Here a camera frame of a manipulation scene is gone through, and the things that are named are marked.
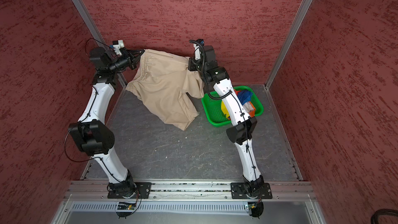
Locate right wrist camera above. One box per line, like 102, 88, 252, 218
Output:
193, 39, 204, 61

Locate right aluminium corner post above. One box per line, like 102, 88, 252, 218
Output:
265, 0, 313, 90

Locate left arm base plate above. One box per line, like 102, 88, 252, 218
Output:
107, 182, 152, 200

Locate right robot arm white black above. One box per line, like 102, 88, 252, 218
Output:
188, 39, 264, 199

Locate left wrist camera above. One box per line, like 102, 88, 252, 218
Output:
112, 40, 124, 56

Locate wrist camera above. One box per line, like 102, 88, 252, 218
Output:
112, 40, 124, 56
193, 39, 204, 61

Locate beige shorts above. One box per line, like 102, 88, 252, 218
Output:
126, 49, 204, 131

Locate black cable bottom right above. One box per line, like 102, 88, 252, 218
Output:
370, 208, 398, 224

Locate green plastic basket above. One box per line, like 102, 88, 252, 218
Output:
201, 86, 264, 127

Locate right circuit board with wires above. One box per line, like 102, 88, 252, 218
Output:
248, 196, 264, 218

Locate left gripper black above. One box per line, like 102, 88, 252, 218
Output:
107, 47, 144, 72

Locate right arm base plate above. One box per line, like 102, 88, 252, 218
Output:
230, 183, 273, 200

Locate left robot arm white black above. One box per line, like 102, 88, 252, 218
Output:
66, 47, 144, 200

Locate left aluminium corner post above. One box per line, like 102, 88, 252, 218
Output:
57, 0, 127, 89

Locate circuit board with wires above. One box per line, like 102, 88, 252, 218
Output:
116, 190, 142, 219
248, 196, 264, 218

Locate multicolour shorts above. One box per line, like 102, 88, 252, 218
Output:
221, 89, 256, 120

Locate slotted cable duct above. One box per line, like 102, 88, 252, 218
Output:
70, 201, 248, 215

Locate aluminium corner post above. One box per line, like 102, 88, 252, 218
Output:
57, 0, 127, 89
265, 0, 313, 90

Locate left circuit board with wires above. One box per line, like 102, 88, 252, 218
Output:
116, 190, 142, 219

